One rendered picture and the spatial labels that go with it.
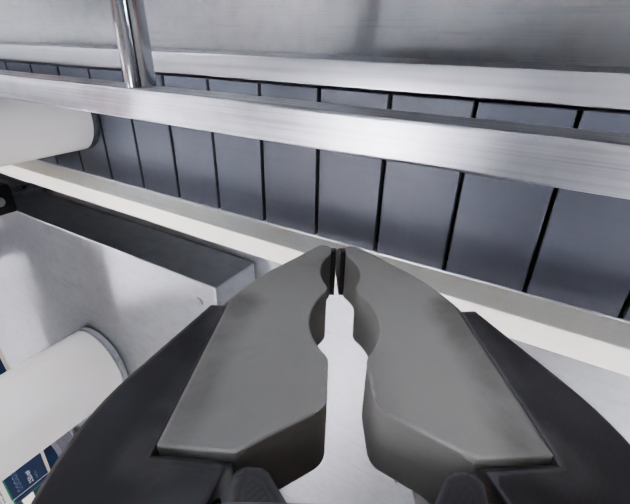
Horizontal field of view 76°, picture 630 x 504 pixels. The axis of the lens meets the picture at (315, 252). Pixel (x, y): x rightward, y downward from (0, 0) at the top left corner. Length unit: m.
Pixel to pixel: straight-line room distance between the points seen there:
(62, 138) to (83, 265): 0.17
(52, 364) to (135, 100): 0.37
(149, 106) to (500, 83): 0.14
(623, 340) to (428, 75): 0.13
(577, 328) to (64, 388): 0.45
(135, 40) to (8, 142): 0.17
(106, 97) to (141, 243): 0.23
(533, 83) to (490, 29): 0.06
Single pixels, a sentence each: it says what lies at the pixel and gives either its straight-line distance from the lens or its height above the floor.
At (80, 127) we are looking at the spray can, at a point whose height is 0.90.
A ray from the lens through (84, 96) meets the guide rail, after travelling 0.21.
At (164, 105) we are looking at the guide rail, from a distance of 0.17.
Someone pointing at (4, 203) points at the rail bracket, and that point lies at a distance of 0.51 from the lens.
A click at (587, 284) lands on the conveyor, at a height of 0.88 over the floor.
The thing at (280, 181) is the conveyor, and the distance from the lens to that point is 0.25.
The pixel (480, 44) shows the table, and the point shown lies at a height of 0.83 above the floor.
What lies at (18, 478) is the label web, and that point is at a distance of 0.88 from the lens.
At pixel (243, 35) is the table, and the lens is 0.31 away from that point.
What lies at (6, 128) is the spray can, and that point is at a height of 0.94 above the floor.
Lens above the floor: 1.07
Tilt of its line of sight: 50 degrees down
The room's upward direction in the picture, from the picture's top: 128 degrees counter-clockwise
